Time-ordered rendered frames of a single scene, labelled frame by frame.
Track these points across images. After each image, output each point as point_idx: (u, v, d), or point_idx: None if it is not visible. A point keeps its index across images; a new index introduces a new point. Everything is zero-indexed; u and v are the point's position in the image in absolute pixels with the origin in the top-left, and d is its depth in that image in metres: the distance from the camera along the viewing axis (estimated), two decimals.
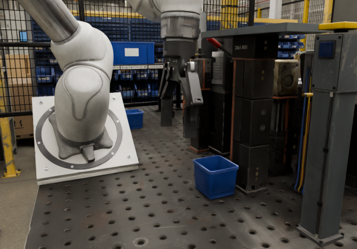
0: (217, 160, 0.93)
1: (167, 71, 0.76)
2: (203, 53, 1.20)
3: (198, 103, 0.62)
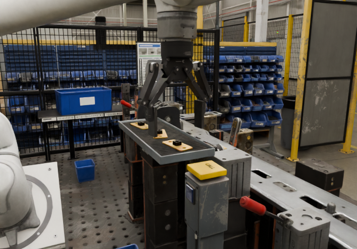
0: (133, 248, 0.94)
1: (150, 73, 0.65)
2: None
3: (209, 95, 0.76)
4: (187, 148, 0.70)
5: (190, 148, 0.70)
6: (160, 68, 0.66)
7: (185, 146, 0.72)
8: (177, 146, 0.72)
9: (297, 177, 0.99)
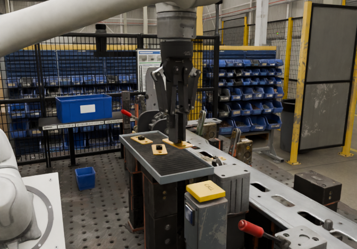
0: None
1: (156, 82, 0.67)
2: None
3: (191, 106, 0.74)
4: (187, 145, 0.70)
5: (190, 145, 0.70)
6: (162, 72, 0.67)
7: (185, 143, 0.72)
8: (177, 143, 0.72)
9: (296, 189, 1.01)
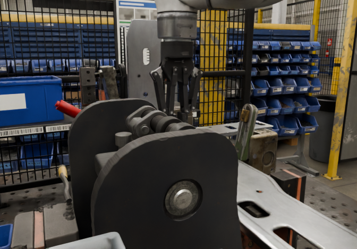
0: None
1: (155, 82, 0.68)
2: (66, 190, 0.33)
3: (193, 106, 0.73)
4: None
5: None
6: (160, 71, 0.67)
7: None
8: None
9: None
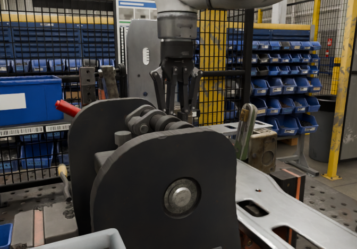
0: None
1: (155, 81, 0.68)
2: (66, 189, 0.33)
3: (193, 106, 0.73)
4: None
5: None
6: (160, 71, 0.67)
7: None
8: None
9: None
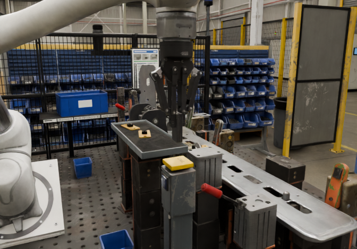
0: (123, 233, 1.09)
1: (155, 82, 0.68)
2: None
3: (190, 107, 0.73)
4: None
5: None
6: (160, 72, 0.67)
7: None
8: None
9: (267, 171, 1.14)
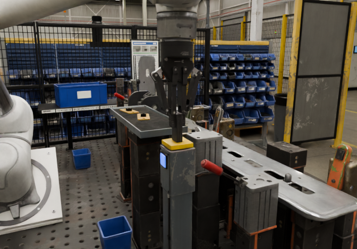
0: (121, 219, 1.07)
1: (155, 82, 0.68)
2: None
3: (190, 107, 0.73)
4: None
5: None
6: (161, 72, 0.67)
7: None
8: None
9: (268, 157, 1.12)
